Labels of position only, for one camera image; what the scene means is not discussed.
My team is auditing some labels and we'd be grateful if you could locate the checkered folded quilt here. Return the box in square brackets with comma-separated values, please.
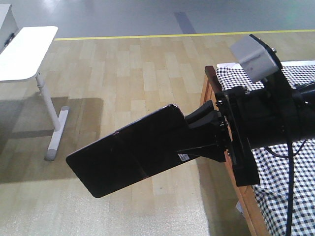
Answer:
[216, 63, 315, 236]

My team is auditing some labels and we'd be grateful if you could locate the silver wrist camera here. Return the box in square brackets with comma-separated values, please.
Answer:
[230, 34, 282, 83]

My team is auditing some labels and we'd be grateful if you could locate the black foldable phone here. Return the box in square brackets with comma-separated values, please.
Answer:
[66, 104, 191, 198]

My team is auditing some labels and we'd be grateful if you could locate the white adjustable table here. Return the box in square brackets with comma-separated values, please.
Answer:
[0, 3, 70, 162]

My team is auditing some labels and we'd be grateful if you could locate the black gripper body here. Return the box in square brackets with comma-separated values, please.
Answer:
[215, 86, 260, 187]

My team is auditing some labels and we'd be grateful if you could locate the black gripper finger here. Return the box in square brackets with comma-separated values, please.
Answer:
[176, 144, 225, 163]
[185, 100, 218, 129]

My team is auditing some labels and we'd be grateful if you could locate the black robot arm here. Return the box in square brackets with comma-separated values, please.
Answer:
[177, 71, 315, 186]

